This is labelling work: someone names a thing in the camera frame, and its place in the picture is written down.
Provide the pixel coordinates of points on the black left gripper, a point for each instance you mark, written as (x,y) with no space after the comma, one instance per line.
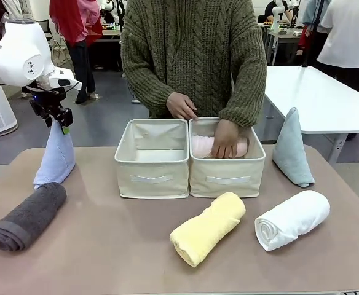
(48,99)

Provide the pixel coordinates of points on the light blue cone towel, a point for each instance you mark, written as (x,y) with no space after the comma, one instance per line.
(56,159)

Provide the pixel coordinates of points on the dark grey towel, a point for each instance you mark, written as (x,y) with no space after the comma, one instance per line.
(29,215)

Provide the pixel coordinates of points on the pink towel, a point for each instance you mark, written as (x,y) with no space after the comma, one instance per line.
(202,146)

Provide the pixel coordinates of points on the cream fabric storage box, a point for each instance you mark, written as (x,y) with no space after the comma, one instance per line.
(152,181)
(228,184)

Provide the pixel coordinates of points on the yellow towel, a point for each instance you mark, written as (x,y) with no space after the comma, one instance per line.
(208,229)

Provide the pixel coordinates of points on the mint green cone towel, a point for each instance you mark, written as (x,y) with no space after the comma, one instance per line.
(291,153)

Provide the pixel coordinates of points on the white towel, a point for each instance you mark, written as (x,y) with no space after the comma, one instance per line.
(293,219)

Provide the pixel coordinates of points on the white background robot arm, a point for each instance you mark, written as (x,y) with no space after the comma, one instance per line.
(113,12)
(279,15)

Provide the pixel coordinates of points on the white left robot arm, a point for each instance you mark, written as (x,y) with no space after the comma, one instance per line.
(10,55)

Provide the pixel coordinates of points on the person's right forearm green sleeve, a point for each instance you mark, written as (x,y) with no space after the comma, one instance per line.
(148,86)

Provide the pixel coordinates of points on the person's left forearm green sleeve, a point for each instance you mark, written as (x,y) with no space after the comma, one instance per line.
(247,98)

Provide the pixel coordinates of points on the white folding chair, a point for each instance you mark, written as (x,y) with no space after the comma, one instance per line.
(61,53)

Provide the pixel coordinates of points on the person's right hand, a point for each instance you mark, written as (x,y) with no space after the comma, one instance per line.
(181,106)

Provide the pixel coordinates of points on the person's left hand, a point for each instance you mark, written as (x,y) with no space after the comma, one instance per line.
(225,139)

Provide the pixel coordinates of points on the person with red cloth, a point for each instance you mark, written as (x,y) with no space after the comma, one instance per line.
(75,30)

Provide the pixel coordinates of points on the black mesh office chair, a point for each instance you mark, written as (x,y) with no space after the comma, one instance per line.
(48,29)

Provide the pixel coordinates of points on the olive green knit sweater torso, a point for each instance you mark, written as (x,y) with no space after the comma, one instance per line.
(195,46)

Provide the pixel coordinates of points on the white background table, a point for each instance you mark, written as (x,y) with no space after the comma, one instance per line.
(305,98)

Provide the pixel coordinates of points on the black tripod stand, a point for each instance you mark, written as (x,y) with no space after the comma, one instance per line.
(311,33)

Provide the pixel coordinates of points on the person in light blue top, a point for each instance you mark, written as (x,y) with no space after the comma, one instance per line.
(310,12)

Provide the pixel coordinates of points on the person in white t-shirt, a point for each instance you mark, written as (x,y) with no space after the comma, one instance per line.
(345,33)

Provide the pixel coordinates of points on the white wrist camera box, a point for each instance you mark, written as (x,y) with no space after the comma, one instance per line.
(63,80)

